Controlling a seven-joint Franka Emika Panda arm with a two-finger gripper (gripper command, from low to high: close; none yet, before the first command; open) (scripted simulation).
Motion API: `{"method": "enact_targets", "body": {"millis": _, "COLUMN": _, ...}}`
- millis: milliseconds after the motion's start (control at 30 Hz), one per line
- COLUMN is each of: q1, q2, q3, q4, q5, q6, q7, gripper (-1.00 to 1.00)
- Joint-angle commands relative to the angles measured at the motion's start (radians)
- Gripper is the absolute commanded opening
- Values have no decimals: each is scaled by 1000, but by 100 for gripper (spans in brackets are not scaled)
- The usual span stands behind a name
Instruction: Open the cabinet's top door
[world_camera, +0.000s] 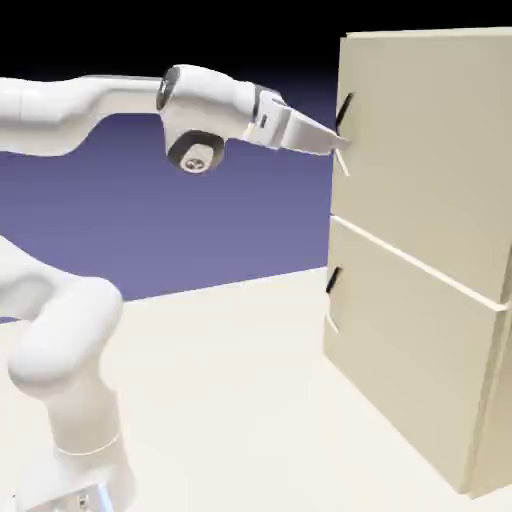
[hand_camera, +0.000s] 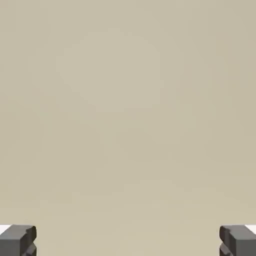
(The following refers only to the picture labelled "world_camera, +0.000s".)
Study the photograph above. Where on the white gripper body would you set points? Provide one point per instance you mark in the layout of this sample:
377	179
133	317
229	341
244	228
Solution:
304	132

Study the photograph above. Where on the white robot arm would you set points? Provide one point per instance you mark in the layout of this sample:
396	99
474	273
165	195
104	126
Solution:
200	100

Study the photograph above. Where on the beige cabinet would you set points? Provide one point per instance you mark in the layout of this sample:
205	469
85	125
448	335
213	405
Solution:
440	256

